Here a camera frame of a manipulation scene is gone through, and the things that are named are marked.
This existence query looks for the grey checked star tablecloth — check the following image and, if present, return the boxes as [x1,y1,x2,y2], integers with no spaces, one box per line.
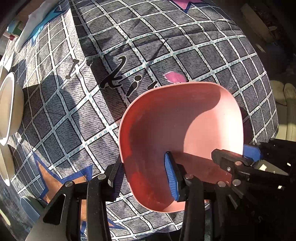
[1,1,278,240]

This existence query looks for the blue round stool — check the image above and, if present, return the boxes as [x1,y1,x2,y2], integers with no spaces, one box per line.
[20,196,45,223]

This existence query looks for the white crumpled cloth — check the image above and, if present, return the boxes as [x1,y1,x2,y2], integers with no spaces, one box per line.
[14,0,59,53]

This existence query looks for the white paper bowl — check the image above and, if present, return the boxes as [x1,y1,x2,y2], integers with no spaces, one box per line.
[0,145,15,187]
[1,72,24,146]

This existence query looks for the pink square plastic plate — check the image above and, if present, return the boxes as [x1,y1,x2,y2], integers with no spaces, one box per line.
[119,82,244,212]

